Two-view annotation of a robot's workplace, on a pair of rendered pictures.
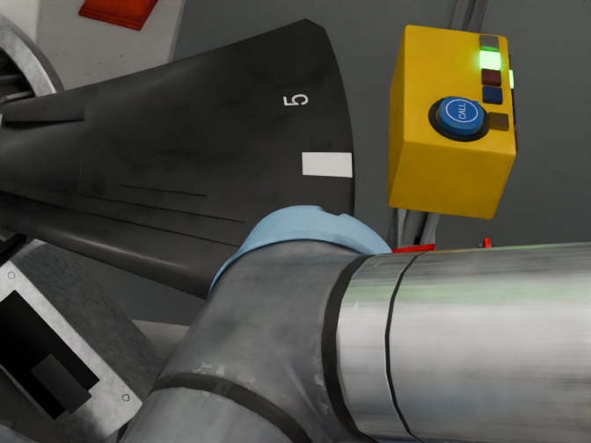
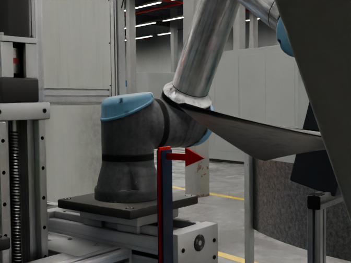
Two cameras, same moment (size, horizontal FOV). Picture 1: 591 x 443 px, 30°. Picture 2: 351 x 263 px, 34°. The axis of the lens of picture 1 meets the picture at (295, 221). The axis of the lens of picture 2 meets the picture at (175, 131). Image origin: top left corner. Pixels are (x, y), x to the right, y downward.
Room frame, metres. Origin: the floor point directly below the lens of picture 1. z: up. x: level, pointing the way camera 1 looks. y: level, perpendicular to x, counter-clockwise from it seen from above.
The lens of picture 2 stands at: (1.04, 0.35, 1.25)
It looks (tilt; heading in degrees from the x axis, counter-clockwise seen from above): 3 degrees down; 219
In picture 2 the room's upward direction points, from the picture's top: 1 degrees counter-clockwise
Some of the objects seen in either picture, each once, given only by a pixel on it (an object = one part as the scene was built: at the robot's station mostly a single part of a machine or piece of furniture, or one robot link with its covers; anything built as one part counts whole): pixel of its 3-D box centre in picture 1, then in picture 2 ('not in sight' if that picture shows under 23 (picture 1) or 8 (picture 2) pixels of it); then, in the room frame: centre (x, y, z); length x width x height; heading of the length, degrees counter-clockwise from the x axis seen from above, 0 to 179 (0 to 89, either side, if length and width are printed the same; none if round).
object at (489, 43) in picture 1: (489, 43); not in sight; (0.82, -0.16, 1.08); 0.02 x 0.02 x 0.01; 2
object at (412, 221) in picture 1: (426, 195); not in sight; (0.76, -0.13, 0.92); 0.03 x 0.03 x 0.12; 2
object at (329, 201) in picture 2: not in sight; (335, 194); (-0.17, -0.16, 1.04); 0.24 x 0.03 x 0.03; 2
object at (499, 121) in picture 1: (498, 121); not in sight; (0.72, -0.16, 1.08); 0.02 x 0.02 x 0.01; 2
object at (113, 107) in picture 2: not in sight; (130, 122); (0.11, -0.52, 1.20); 0.13 x 0.12 x 0.14; 163
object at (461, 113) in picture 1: (460, 116); not in sight; (0.72, -0.13, 1.08); 0.04 x 0.04 x 0.02
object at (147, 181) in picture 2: not in sight; (128, 175); (0.11, -0.53, 1.09); 0.15 x 0.15 x 0.10
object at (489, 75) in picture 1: (491, 77); not in sight; (0.77, -0.16, 1.08); 0.02 x 0.02 x 0.01; 2
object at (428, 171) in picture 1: (447, 125); not in sight; (0.76, -0.13, 1.02); 0.16 x 0.10 x 0.11; 2
